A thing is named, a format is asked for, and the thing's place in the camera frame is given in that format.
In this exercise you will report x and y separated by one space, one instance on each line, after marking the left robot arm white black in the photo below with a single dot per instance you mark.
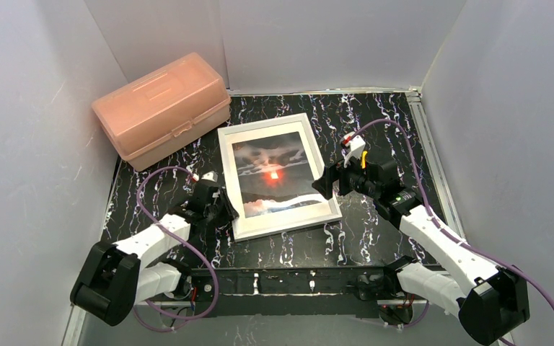
133 267

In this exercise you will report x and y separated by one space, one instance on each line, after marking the aluminium right side rail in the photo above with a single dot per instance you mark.
452 218

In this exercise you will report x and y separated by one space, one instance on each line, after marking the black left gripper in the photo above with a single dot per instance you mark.
222 204

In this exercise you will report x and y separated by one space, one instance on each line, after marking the aluminium front rail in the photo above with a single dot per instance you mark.
363 292

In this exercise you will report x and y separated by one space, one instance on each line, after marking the sunset photo in frame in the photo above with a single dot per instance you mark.
274 174

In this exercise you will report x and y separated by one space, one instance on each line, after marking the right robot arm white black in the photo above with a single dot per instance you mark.
489 300

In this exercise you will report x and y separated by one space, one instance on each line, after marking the translucent orange plastic box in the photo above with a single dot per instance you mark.
164 111

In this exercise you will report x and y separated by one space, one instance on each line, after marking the white picture frame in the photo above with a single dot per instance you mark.
273 223

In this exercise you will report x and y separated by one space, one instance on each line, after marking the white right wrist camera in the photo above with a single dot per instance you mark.
353 147

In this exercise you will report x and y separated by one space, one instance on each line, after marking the aluminium rail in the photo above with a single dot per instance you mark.
452 218
363 292

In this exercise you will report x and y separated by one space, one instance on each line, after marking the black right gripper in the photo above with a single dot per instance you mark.
337 178

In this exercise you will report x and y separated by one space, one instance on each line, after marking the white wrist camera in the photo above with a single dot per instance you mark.
353 147
210 177

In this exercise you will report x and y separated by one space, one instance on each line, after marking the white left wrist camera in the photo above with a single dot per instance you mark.
210 177

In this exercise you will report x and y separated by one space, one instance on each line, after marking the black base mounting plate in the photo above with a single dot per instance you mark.
363 292

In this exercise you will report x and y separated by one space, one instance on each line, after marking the yellow handled screwdriver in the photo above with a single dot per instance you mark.
363 159

